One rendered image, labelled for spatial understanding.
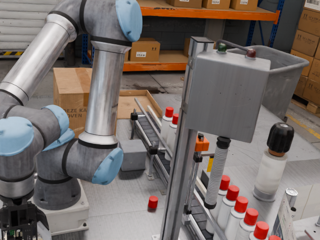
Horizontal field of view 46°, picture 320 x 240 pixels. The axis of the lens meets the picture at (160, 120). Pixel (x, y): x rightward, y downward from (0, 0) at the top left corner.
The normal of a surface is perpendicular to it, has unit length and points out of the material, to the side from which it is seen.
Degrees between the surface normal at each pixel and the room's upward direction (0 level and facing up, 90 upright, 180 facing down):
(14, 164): 92
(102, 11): 69
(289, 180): 0
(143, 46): 90
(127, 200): 0
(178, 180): 90
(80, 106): 90
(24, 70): 36
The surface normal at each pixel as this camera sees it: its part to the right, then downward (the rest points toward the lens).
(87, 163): -0.24, 0.11
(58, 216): 0.37, 0.45
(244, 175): 0.11, -0.89
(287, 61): -0.74, 0.15
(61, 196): 0.43, 0.11
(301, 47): -0.89, 0.11
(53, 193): 0.07, 0.13
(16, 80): 0.30, -0.45
